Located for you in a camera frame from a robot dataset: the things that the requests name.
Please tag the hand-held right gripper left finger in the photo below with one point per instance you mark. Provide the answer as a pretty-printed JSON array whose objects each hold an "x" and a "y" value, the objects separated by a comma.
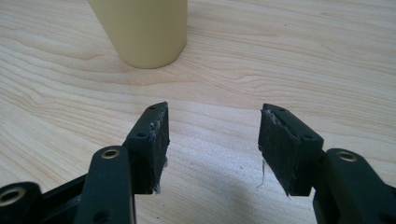
[{"x": 149, "y": 149}]

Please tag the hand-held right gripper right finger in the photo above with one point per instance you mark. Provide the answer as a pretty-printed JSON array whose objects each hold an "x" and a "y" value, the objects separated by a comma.
[{"x": 286, "y": 149}]

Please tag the yellow cup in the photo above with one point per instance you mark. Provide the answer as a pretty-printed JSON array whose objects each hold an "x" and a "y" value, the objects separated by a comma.
[{"x": 146, "y": 31}]

